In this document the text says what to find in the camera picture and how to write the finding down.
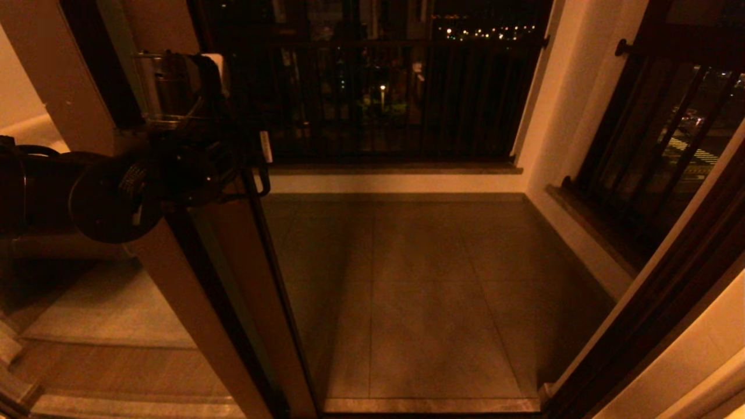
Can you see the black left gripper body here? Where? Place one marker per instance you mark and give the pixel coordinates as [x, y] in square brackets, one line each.
[253, 151]

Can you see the brown framed sliding glass door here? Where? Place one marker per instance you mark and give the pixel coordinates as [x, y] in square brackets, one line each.
[256, 291]

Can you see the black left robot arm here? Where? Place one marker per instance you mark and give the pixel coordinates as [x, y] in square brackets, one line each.
[116, 192]

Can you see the brown framed fixed glass panel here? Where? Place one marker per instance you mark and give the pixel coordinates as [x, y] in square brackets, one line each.
[204, 326]

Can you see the black aluminum extrusion rail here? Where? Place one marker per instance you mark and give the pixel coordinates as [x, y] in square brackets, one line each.
[436, 405]

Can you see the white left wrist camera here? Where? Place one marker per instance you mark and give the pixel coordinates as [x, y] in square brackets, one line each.
[216, 73]

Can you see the dark brown door frame jamb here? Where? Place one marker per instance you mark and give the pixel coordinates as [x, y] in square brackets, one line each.
[657, 314]

